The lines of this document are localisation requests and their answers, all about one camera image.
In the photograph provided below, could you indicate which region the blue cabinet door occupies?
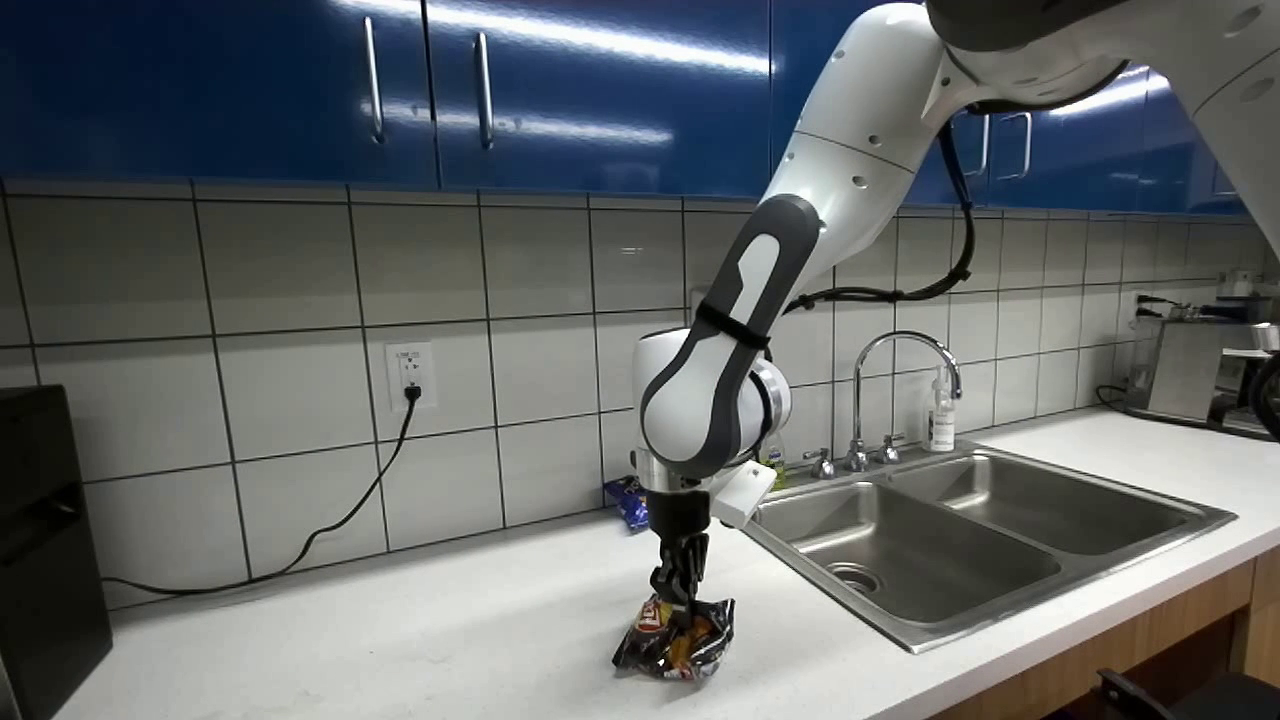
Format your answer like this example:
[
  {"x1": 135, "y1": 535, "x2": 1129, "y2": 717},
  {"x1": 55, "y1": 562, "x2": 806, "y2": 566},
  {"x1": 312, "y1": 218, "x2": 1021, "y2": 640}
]
[
  {"x1": 991, "y1": 74, "x2": 1203, "y2": 218},
  {"x1": 0, "y1": 0, "x2": 439, "y2": 193},
  {"x1": 419, "y1": 0, "x2": 779, "y2": 206},
  {"x1": 767, "y1": 0, "x2": 1013, "y2": 212}
]

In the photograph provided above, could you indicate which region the blue chip packet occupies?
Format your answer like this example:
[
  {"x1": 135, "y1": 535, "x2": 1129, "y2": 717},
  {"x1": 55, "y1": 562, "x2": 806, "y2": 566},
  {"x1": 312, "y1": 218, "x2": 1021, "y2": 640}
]
[{"x1": 595, "y1": 474, "x2": 655, "y2": 535}]

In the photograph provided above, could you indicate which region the black chair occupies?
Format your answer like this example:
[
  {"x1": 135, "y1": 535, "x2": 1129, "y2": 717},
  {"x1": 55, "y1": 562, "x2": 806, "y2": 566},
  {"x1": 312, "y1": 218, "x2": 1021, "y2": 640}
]
[{"x1": 1094, "y1": 644, "x2": 1280, "y2": 720}]

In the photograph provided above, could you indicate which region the chrome gooseneck faucet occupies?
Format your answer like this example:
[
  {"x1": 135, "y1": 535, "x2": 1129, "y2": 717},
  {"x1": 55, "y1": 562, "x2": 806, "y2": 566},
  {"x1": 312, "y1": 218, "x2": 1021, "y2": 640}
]
[{"x1": 845, "y1": 327, "x2": 966, "y2": 474}]

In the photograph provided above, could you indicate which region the white wall outlet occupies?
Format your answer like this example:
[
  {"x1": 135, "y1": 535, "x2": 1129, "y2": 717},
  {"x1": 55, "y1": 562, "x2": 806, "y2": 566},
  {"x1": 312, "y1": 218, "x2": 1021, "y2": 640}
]
[{"x1": 385, "y1": 340, "x2": 439, "y2": 412}]

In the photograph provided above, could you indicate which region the thin black power cord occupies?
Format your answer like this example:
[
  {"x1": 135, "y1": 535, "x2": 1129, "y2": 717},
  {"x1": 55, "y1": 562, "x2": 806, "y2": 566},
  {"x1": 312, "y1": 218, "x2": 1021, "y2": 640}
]
[{"x1": 101, "y1": 383, "x2": 427, "y2": 600}]

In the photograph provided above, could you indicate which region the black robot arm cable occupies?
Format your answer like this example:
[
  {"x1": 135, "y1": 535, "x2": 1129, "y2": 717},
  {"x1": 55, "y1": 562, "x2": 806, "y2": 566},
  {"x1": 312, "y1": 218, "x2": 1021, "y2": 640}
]
[{"x1": 782, "y1": 126, "x2": 981, "y2": 317}]

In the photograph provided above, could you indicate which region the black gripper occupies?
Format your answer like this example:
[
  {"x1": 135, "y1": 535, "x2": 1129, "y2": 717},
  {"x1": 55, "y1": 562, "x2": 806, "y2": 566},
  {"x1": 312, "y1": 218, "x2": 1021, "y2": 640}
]
[{"x1": 642, "y1": 490, "x2": 714, "y2": 616}]

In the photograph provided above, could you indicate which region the stainless steel double sink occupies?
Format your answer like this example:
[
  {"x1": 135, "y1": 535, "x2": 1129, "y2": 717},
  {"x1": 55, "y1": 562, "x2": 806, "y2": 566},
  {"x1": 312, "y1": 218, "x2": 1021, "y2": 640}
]
[{"x1": 701, "y1": 440, "x2": 1240, "y2": 658}]

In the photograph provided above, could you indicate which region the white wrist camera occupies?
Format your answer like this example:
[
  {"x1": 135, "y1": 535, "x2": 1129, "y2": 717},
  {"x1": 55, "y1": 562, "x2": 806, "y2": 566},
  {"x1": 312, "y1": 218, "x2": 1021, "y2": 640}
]
[{"x1": 707, "y1": 462, "x2": 779, "y2": 531}]

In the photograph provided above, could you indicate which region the silver coffee machine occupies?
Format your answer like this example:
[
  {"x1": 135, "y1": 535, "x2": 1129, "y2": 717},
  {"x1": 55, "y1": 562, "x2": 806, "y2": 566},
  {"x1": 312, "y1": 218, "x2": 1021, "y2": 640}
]
[{"x1": 1131, "y1": 285, "x2": 1280, "y2": 440}]

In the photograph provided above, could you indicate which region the wooden base cabinet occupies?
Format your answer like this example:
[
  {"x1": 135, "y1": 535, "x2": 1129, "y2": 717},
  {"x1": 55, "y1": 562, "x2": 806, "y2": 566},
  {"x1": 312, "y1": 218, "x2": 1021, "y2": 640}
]
[{"x1": 933, "y1": 543, "x2": 1280, "y2": 720}]

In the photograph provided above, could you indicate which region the black countertop appliance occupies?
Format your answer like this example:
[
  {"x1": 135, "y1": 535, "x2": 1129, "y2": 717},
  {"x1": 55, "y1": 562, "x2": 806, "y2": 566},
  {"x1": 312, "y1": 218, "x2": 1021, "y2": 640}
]
[{"x1": 0, "y1": 383, "x2": 117, "y2": 720}]

